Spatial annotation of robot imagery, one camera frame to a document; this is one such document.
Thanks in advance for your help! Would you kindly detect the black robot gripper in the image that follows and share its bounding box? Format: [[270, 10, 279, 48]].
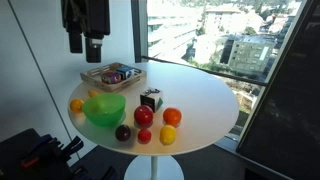
[[60, 0, 111, 64]]

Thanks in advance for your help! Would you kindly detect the black white green number block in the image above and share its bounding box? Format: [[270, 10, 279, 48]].
[[139, 87, 164, 113]]

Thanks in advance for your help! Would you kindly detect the wooden slatted tray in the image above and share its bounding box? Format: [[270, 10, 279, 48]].
[[79, 61, 148, 93]]

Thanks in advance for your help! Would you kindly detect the blue number four block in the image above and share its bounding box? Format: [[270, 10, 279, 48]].
[[116, 65, 135, 80]]

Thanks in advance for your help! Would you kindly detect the yellow toy banana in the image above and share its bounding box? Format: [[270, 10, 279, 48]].
[[87, 89, 100, 98]]

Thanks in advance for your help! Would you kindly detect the small orange toy fruit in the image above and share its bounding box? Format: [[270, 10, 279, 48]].
[[69, 98, 85, 114]]

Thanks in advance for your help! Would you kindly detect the green translucent plastic bowl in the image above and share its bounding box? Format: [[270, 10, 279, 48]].
[[81, 92, 127, 127]]

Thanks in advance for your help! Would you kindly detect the red toy apple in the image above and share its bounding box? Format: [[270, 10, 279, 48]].
[[133, 104, 155, 128]]

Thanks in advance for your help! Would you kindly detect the dark purple toy plum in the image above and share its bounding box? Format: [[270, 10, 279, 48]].
[[115, 124, 132, 142]]

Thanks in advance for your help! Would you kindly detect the small red toy fruit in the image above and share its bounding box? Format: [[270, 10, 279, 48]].
[[137, 128, 153, 144]]

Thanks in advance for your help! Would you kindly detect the blue orange bar clamp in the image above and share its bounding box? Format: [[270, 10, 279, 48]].
[[19, 133, 85, 171]]

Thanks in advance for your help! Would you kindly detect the orange red toy tomato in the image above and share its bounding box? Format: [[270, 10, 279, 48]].
[[162, 107, 183, 128]]

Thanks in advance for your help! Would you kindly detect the yellow toy lemon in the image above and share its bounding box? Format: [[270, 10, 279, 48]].
[[159, 124, 177, 146]]

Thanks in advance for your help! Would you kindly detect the black window handrail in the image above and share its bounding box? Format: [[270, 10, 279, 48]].
[[141, 55, 268, 87]]

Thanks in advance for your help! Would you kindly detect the white table pedestal base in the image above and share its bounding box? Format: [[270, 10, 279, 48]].
[[123, 155, 185, 180]]

